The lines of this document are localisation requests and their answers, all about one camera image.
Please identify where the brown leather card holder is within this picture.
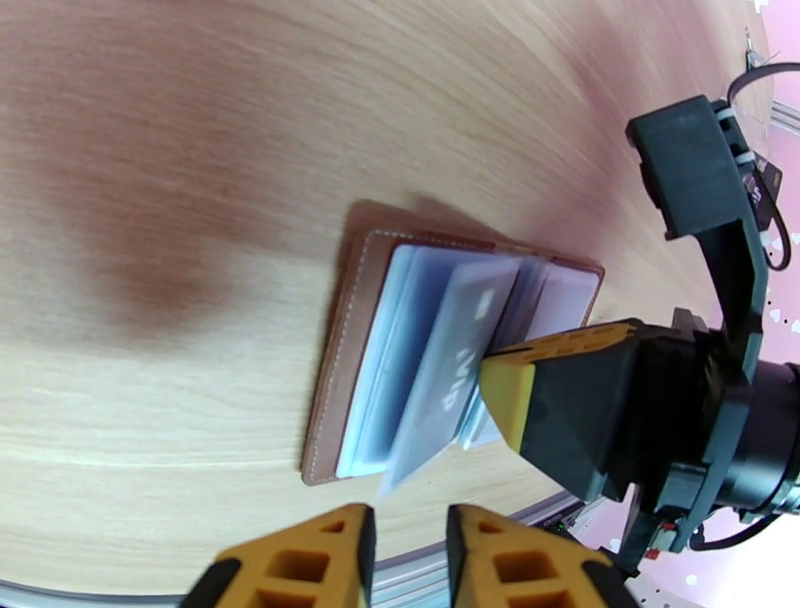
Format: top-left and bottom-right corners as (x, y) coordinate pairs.
(299, 198), (606, 492)

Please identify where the aluminium rail deck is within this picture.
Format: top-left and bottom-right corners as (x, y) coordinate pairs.
(0, 490), (626, 608)

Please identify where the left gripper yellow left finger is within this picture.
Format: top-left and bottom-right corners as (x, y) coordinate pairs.
(187, 504), (378, 608)

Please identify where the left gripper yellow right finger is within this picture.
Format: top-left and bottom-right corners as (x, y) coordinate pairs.
(445, 504), (645, 608)

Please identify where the dark credit card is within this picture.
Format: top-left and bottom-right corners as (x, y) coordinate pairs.
(377, 257), (523, 498)

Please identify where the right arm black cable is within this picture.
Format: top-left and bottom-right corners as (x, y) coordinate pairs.
(724, 59), (800, 273)

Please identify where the green binder clip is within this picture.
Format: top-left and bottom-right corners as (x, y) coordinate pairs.
(742, 26), (783, 71)

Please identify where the right black wrist camera box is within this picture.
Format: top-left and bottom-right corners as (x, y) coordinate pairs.
(626, 93), (788, 401)

